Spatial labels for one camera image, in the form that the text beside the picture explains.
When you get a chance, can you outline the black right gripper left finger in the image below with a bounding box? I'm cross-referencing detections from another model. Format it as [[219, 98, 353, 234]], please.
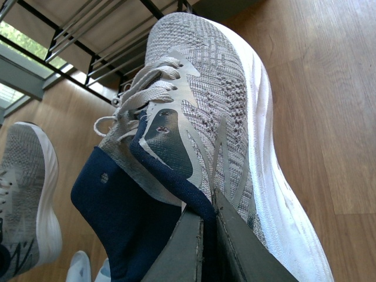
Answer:
[[142, 207, 204, 281]]

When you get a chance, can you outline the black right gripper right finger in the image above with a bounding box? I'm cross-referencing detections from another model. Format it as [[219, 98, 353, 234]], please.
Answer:
[[213, 190, 297, 281]]

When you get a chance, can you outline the light blue slipper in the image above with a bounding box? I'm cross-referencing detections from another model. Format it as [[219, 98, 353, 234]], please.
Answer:
[[95, 258, 111, 282], [65, 250, 92, 282]]

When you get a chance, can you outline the grey knit sneaker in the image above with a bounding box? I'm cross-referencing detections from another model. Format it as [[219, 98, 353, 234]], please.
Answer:
[[1, 122, 62, 281], [71, 12, 333, 281]]

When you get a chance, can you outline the black metal shoe rack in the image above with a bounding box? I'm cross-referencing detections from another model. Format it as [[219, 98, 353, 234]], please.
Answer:
[[1, 1, 197, 100]]

